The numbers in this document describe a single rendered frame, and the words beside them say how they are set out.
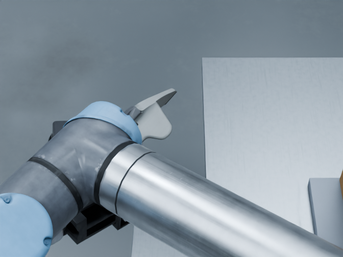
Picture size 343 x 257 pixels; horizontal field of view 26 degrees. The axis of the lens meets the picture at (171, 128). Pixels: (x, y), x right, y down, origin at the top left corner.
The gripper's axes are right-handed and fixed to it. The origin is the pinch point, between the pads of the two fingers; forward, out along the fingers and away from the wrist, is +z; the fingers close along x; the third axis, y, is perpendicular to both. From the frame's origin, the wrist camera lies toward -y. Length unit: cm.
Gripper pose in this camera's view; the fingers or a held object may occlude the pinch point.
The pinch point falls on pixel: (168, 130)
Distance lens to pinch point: 97.6
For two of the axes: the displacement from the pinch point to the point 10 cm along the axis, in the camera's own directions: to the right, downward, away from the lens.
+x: 0.7, -7.5, -6.6
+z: 7.5, -3.9, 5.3
